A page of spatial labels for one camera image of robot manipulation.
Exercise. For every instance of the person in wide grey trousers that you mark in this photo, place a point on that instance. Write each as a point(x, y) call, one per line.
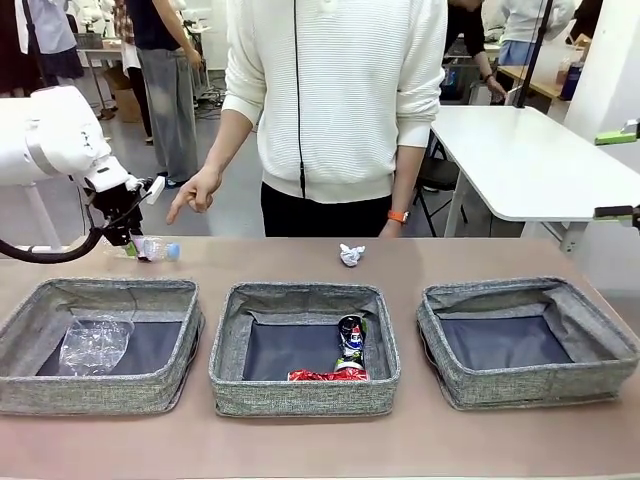
point(172, 100)

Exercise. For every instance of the wooden top table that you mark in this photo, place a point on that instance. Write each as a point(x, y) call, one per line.
point(102, 50)

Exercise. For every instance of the person's right hand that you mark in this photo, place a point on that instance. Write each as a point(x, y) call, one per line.
point(200, 190)

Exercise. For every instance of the wooden top bench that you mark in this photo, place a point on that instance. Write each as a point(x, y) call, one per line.
point(542, 82)

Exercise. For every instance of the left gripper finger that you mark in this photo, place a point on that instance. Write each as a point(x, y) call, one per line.
point(134, 242)
point(116, 237)

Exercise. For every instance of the person's left hand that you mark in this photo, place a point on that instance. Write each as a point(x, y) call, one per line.
point(393, 231)

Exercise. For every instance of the crushed black soda can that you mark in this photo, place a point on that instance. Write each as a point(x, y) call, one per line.
point(351, 340)

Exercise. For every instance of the person in white shirt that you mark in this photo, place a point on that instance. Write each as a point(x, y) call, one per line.
point(525, 20)

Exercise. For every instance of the white paper ball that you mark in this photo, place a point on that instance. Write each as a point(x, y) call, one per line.
point(351, 256)

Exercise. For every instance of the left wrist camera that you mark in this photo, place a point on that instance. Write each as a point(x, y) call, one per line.
point(152, 191)

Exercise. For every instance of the person's right forearm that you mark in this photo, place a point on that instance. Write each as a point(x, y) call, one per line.
point(232, 140)

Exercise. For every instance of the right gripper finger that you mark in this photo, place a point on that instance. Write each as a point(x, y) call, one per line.
point(620, 136)
point(615, 212)

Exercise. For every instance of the black stand pole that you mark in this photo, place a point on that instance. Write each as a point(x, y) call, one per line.
point(533, 60)
point(36, 45)

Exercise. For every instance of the person's left forearm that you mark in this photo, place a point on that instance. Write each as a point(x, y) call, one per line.
point(407, 175)

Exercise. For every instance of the person in black top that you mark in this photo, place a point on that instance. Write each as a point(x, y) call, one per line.
point(470, 30)

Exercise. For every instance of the cardboard box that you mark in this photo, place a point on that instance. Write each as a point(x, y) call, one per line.
point(127, 102)

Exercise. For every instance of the person in plaid shirt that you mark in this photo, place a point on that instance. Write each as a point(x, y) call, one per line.
point(122, 25)

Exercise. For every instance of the clear pink-label water bottle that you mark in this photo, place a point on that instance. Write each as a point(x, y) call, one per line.
point(160, 248)

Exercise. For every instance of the grey fabric basket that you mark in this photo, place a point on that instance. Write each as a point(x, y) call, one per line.
point(525, 385)
point(300, 397)
point(100, 392)

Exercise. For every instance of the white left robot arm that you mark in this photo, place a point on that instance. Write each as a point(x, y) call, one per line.
point(55, 135)

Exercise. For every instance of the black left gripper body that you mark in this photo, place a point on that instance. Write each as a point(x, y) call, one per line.
point(117, 205)

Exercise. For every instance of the blue liquid bottle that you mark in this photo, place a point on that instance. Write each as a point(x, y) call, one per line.
point(571, 80)

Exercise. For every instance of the orange wristband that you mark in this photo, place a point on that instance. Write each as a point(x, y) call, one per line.
point(398, 216)

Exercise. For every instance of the person in white sweater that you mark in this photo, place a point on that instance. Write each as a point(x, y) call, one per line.
point(340, 100)

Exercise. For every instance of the white table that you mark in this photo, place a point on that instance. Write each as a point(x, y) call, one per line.
point(525, 160)
point(42, 215)

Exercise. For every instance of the person in light blue shirt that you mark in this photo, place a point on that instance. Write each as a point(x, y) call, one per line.
point(55, 30)

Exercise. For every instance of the crushed red soda can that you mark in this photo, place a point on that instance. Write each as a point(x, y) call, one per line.
point(320, 376)

